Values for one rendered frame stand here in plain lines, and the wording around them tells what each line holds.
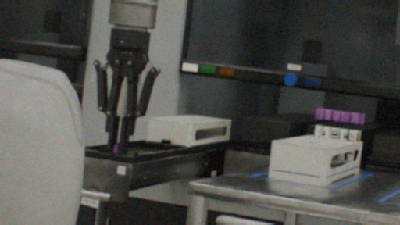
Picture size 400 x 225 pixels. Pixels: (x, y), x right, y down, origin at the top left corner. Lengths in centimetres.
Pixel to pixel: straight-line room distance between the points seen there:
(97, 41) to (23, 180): 123
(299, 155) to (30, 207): 57
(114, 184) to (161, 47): 67
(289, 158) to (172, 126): 49
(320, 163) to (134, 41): 44
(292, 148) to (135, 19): 40
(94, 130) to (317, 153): 91
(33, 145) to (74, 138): 6
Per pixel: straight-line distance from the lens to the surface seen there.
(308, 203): 143
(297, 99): 288
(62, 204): 126
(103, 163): 176
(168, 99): 235
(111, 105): 188
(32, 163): 123
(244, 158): 220
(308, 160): 164
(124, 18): 184
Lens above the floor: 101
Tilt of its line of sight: 3 degrees down
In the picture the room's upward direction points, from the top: 7 degrees clockwise
